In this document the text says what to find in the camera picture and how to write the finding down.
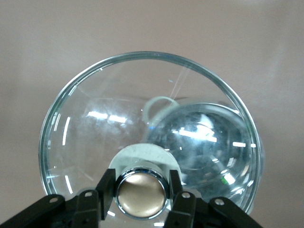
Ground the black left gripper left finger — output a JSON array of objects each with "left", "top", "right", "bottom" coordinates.
[{"left": 0, "top": 167, "right": 117, "bottom": 228}]

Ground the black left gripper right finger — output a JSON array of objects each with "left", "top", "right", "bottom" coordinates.
[{"left": 163, "top": 169, "right": 268, "bottom": 228}]

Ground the glass lid with gold knob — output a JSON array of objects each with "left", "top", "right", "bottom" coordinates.
[{"left": 38, "top": 50, "right": 266, "bottom": 220}]

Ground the brown table cover mat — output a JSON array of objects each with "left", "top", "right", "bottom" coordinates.
[{"left": 0, "top": 0, "right": 304, "bottom": 228}]

